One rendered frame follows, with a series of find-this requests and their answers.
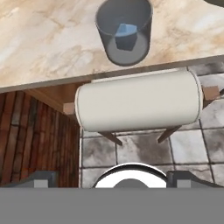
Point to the white cushioned wooden stool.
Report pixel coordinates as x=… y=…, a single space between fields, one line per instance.
x=137 y=100

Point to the grey translucent water glass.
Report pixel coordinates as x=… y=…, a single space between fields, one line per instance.
x=124 y=32

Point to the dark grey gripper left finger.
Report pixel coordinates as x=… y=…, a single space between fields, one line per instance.
x=43 y=178

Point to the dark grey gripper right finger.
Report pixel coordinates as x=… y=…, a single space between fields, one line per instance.
x=181 y=178

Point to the white and black round object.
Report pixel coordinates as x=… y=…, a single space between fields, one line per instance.
x=131 y=176

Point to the blue ice cube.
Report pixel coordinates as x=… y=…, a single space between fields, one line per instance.
x=126 y=37

